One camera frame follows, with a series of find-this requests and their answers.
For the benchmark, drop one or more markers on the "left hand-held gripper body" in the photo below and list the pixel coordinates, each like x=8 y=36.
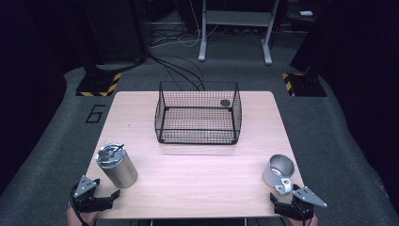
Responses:
x=84 y=185

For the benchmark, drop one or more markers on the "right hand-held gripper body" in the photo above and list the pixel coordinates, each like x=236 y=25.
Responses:
x=309 y=197

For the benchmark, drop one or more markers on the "white metal desk frame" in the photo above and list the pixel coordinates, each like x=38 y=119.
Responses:
x=238 y=18

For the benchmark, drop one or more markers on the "black stand with striped base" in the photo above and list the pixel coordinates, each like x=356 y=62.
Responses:
x=97 y=83
x=306 y=84

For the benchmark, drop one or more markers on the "person's left hand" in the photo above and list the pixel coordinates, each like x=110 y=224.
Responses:
x=80 y=218

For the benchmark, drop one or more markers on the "person's right hand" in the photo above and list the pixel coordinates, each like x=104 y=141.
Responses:
x=309 y=222

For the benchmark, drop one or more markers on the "round black basket tag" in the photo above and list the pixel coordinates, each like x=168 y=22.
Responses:
x=225 y=103

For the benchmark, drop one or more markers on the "steel tumbler with clear lid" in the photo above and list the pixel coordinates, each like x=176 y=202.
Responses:
x=120 y=171

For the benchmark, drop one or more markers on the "small white box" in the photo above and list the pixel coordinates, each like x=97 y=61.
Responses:
x=306 y=13

